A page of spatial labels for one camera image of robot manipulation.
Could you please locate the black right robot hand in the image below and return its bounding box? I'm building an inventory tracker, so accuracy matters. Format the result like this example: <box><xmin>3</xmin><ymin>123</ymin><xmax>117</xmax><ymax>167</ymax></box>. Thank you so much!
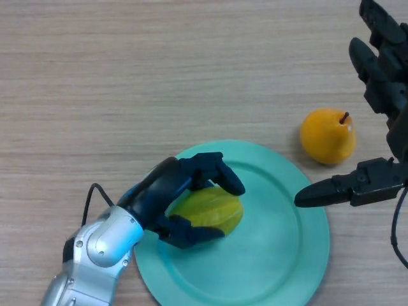
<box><xmin>293</xmin><ymin>0</ymin><xmax>408</xmax><ymax>208</ymax></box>

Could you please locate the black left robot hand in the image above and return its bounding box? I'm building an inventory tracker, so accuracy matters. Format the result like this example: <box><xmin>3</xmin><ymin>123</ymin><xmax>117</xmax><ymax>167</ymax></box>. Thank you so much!
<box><xmin>116</xmin><ymin>152</ymin><xmax>246</xmax><ymax>250</ymax></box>

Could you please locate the yellow-green starfruit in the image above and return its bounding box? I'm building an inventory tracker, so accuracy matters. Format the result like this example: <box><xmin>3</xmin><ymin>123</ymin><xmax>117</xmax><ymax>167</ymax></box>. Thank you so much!
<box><xmin>168</xmin><ymin>187</ymin><xmax>245</xmax><ymax>238</ymax></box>

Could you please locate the teal round plate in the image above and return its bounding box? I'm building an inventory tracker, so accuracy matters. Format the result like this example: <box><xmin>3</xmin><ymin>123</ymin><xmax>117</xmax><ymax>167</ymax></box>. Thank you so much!
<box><xmin>132</xmin><ymin>139</ymin><xmax>331</xmax><ymax>306</ymax></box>

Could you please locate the orange-yellow pear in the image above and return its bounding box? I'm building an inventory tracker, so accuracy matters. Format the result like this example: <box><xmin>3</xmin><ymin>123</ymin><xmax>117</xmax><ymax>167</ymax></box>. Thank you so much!
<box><xmin>299</xmin><ymin>107</ymin><xmax>356</xmax><ymax>165</ymax></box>

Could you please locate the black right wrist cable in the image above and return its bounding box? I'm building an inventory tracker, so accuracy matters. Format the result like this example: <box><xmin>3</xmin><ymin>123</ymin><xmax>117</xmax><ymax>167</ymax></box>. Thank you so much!
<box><xmin>390</xmin><ymin>187</ymin><xmax>408</xmax><ymax>270</ymax></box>

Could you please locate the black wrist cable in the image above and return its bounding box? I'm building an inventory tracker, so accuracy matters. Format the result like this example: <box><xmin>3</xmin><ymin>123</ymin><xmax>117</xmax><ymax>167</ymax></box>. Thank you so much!
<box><xmin>390</xmin><ymin>187</ymin><xmax>408</xmax><ymax>270</ymax></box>
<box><xmin>81</xmin><ymin>183</ymin><xmax>115</xmax><ymax>227</ymax></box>

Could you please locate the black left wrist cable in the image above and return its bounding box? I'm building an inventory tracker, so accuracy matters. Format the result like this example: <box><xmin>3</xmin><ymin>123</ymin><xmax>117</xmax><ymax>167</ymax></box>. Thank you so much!
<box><xmin>81</xmin><ymin>183</ymin><xmax>115</xmax><ymax>227</ymax></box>

